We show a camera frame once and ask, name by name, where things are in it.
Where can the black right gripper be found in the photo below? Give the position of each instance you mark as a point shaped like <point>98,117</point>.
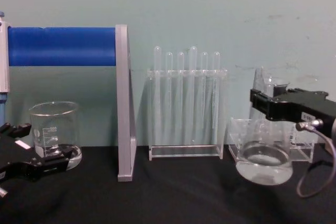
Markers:
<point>304,110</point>

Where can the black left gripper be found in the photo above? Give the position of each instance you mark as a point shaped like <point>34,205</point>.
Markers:
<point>13,155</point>

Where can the glass conical flask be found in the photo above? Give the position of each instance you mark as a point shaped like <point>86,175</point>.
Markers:
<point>265,155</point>

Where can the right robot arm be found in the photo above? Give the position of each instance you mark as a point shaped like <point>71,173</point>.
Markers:
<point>333,132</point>

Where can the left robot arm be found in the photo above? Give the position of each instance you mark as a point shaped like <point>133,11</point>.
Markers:
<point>2,192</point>

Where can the small glass beaker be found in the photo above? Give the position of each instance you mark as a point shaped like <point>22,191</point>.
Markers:
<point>279,82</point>

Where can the large glass beaker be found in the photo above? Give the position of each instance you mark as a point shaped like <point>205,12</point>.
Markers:
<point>53,124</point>

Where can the clear acrylic holder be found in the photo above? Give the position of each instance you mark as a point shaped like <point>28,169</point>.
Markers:
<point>304,151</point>

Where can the clear test tube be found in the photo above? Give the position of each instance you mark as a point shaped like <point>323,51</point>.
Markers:
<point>204,93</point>
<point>168,93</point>
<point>180,93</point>
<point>157,90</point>
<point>193,90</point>

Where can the grey and blue pipette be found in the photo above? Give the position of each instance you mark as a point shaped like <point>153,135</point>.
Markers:
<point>3,58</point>

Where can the grey pipette stand upright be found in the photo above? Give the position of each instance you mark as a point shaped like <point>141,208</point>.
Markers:
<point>124,103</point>

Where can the blue stand crossbar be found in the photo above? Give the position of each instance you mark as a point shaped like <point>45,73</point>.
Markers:
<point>60,47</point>

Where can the clear acrylic test tube rack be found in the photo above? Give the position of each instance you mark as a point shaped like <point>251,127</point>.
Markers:
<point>185,153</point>

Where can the black table cloth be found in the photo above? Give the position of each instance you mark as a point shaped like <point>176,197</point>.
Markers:
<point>168,197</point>

